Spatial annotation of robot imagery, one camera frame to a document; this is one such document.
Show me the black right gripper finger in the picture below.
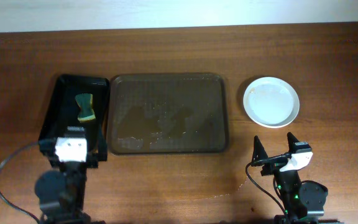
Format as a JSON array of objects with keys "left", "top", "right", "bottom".
[
  {"left": 251, "top": 136, "right": 269, "bottom": 167},
  {"left": 287, "top": 132, "right": 299, "bottom": 152}
]

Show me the yellow green sponge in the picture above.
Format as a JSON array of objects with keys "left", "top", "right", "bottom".
[{"left": 75, "top": 93, "right": 96, "bottom": 123}]

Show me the brown serving tray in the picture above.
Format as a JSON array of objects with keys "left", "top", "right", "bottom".
[{"left": 106, "top": 73, "right": 229, "bottom": 155}]

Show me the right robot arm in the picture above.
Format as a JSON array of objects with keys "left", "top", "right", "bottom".
[{"left": 246, "top": 132, "right": 328, "bottom": 223}]

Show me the pale green plate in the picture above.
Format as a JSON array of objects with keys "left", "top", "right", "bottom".
[{"left": 242, "top": 77, "right": 300, "bottom": 129}]

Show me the black sponge tray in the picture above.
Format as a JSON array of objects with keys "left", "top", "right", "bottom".
[{"left": 39, "top": 74, "right": 110, "bottom": 168}]

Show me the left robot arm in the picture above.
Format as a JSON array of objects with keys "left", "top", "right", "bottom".
[{"left": 34, "top": 126, "right": 107, "bottom": 224}]

